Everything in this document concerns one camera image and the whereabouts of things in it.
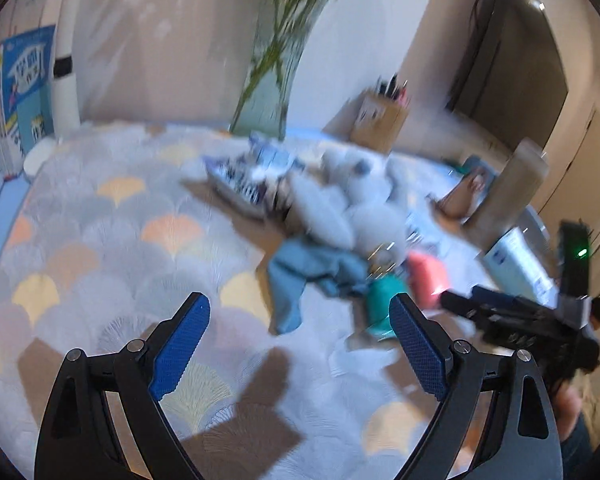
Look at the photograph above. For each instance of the tall beige bottle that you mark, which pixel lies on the tall beige bottle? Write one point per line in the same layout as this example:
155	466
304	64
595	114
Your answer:
510	195

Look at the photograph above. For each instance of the blue printed poster book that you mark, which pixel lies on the blue printed poster book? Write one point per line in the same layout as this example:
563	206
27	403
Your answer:
27	75

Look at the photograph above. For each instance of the clear glass vase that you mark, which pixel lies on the clear glass vase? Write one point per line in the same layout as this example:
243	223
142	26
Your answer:
260	110

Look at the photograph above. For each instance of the teal soft object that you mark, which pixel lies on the teal soft object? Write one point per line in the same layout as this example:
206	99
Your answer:
382	300

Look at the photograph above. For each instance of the brown object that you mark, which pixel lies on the brown object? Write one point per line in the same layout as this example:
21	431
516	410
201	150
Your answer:
460	200

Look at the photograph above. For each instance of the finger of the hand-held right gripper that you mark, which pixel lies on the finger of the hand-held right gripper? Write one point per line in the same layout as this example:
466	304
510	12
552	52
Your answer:
500	300
462	306

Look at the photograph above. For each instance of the white round base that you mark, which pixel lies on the white round base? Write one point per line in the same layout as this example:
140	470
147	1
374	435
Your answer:
40	157

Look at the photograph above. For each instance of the white box with blue label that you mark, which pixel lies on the white box with blue label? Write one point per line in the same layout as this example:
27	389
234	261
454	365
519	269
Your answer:
515	265

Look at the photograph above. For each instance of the white cylinder appliance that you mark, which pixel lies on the white cylinder appliance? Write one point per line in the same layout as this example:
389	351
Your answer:
66	95

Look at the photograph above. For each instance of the person's right forearm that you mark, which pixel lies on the person's right forearm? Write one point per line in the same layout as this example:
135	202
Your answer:
567	407

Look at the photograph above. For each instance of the coral pink soft object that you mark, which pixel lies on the coral pink soft object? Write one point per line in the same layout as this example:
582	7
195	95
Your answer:
427	275

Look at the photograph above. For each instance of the cardboard box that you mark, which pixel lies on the cardboard box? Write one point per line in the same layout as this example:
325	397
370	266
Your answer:
377	125

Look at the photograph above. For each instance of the large white plush toy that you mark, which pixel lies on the large white plush toy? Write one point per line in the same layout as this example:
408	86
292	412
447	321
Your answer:
360	210

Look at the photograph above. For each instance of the teal book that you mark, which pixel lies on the teal book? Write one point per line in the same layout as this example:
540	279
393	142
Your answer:
480	165

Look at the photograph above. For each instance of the blue white patterned box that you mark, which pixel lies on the blue white patterned box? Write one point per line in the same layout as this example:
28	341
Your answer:
240	180

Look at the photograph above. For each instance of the scallop patterned rug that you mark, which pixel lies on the scallop patterned rug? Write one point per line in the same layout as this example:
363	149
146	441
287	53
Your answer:
105	240

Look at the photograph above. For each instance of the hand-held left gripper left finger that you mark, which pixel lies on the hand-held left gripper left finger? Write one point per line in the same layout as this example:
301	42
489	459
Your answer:
180	345

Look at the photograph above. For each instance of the green plant stems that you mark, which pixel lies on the green plant stems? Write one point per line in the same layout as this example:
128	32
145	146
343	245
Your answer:
282	35

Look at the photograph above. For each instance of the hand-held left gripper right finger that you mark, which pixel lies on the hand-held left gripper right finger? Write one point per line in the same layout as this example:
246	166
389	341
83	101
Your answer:
420	355

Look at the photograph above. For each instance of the blue cloth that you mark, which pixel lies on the blue cloth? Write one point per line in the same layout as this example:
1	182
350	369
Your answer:
300	270

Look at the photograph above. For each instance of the bunch of dark pens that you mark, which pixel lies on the bunch of dark pens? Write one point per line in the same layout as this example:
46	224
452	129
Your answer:
394	89

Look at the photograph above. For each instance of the dark flat screen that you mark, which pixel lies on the dark flat screen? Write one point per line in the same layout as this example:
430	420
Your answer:
510	60

